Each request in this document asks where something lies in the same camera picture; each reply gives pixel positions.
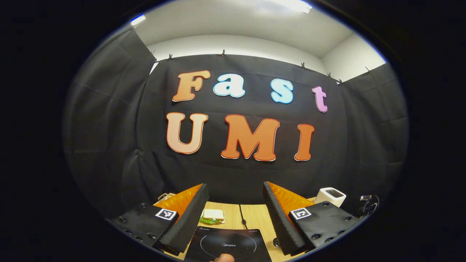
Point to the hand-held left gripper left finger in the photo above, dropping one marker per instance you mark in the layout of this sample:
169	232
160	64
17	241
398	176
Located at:
196	222

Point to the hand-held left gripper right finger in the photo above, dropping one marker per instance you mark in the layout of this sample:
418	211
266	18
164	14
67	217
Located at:
276	218

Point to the black induction cooktop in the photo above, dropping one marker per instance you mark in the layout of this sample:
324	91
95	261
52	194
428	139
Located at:
247	251

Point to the sandwich with lettuce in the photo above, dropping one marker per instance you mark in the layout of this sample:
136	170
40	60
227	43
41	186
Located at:
213	214

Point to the small glass jar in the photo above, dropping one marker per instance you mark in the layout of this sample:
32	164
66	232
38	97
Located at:
162	197

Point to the white toaster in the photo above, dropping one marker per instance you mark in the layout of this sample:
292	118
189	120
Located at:
327	198

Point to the black backdrop cloth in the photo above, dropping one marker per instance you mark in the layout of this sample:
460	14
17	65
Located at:
109	127

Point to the row of backdrop clips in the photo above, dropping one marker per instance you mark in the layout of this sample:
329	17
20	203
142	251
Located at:
223	53

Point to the ceiling light strip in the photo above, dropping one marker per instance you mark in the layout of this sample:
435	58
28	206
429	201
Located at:
137	19

